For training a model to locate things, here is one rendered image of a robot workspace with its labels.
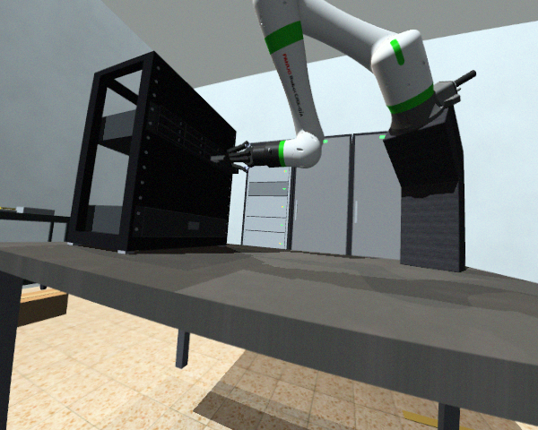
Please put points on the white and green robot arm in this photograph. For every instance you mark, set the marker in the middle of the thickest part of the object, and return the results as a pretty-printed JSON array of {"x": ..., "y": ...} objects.
[{"x": 400, "y": 65}]

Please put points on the black server rack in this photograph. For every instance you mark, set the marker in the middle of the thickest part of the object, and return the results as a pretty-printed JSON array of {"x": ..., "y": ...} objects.
[{"x": 174, "y": 196}]

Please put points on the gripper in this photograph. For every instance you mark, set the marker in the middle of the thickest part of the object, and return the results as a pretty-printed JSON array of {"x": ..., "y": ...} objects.
[{"x": 244, "y": 156}]

